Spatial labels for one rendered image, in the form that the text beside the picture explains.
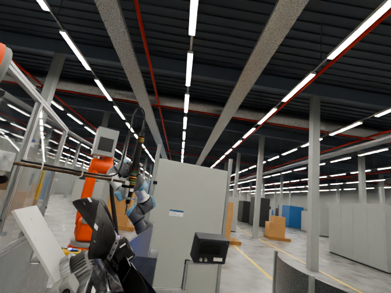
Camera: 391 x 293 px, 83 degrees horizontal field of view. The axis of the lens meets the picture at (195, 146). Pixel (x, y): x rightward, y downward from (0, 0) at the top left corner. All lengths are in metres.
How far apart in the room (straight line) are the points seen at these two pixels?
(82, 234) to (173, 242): 2.42
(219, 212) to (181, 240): 0.68
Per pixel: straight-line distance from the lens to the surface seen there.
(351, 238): 11.69
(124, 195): 1.32
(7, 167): 1.06
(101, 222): 1.05
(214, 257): 1.90
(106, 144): 5.31
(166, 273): 3.40
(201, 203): 3.36
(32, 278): 1.26
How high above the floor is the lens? 1.50
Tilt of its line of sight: 13 degrees up
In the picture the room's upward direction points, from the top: 8 degrees clockwise
